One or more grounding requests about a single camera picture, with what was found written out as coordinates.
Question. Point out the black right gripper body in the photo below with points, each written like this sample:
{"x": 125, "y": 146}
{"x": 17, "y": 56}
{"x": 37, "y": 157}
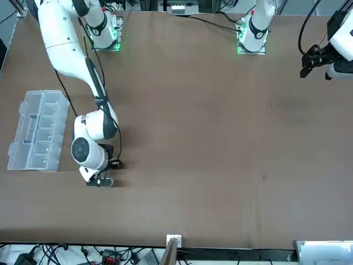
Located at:
{"x": 108, "y": 151}

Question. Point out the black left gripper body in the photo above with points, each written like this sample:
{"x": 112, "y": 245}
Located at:
{"x": 325, "y": 56}

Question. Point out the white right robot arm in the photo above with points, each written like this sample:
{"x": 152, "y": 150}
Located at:
{"x": 63, "y": 55}

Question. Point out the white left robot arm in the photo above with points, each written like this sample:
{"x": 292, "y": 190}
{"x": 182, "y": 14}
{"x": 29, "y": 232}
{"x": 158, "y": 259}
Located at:
{"x": 259, "y": 22}

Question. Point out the transparent plastic compartment box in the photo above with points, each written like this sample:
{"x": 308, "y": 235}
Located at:
{"x": 38, "y": 132}

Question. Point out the black box at table side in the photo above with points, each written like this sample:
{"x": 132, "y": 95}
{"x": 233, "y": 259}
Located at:
{"x": 2, "y": 55}

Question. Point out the silver white box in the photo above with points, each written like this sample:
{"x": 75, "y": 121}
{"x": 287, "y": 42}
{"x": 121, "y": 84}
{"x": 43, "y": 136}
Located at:
{"x": 325, "y": 252}

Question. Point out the red and black connector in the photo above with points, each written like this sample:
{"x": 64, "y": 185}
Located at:
{"x": 109, "y": 258}

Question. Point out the grey power adapter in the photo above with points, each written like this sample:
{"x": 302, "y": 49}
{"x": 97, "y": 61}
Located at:
{"x": 150, "y": 258}

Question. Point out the wooden slat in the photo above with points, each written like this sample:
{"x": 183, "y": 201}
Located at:
{"x": 168, "y": 254}

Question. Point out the large black power adapter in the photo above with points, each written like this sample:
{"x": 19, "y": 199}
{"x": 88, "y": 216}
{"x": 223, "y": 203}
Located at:
{"x": 24, "y": 260}

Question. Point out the grey power strip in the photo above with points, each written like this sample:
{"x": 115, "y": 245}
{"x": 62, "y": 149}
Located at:
{"x": 177, "y": 8}

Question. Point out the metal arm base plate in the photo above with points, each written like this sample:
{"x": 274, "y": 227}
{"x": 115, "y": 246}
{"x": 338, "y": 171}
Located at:
{"x": 118, "y": 27}
{"x": 239, "y": 49}

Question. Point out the small white bracket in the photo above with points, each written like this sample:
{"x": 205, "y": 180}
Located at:
{"x": 177, "y": 240}

